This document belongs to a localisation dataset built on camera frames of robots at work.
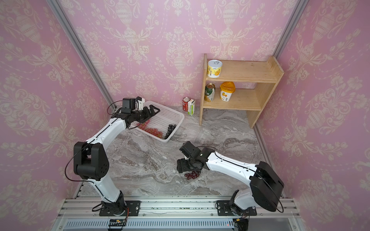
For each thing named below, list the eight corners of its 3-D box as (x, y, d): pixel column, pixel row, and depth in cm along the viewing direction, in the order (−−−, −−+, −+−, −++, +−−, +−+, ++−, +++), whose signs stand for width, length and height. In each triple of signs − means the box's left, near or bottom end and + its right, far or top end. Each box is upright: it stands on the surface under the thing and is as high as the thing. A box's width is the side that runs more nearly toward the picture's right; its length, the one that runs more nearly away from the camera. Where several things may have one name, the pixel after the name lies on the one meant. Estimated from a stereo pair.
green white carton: (188, 115, 117) (187, 103, 107) (188, 110, 120) (188, 98, 110) (193, 115, 117) (194, 103, 106) (194, 111, 120) (194, 99, 109)
